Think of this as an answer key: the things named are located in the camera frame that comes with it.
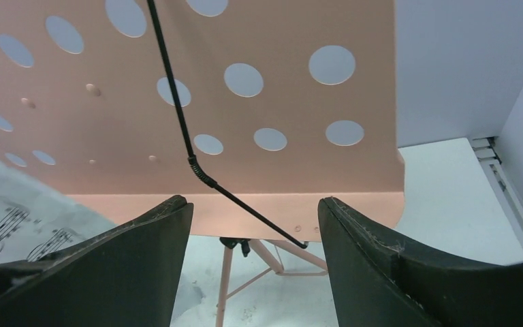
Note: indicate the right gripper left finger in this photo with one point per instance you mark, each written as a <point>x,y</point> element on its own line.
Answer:
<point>127,276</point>

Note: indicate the aluminium rail frame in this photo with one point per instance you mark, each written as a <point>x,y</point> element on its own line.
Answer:
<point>506,194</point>

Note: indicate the pink music stand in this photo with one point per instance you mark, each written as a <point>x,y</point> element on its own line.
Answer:
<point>301,94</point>

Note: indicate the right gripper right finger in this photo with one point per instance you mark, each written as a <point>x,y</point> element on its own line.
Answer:
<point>380,277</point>

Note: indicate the sheet music page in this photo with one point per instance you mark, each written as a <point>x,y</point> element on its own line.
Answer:
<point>36,220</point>

